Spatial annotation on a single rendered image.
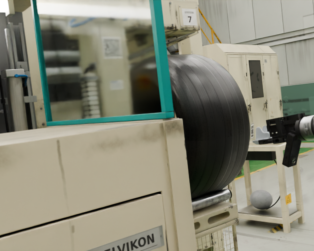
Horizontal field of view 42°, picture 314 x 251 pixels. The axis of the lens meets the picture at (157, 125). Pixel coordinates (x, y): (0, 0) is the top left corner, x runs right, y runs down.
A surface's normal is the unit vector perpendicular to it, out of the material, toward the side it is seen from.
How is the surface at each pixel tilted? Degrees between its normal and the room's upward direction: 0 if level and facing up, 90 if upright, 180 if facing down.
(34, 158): 90
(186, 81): 63
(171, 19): 90
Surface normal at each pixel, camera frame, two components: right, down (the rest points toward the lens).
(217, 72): 0.38, -0.66
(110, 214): 0.59, -0.03
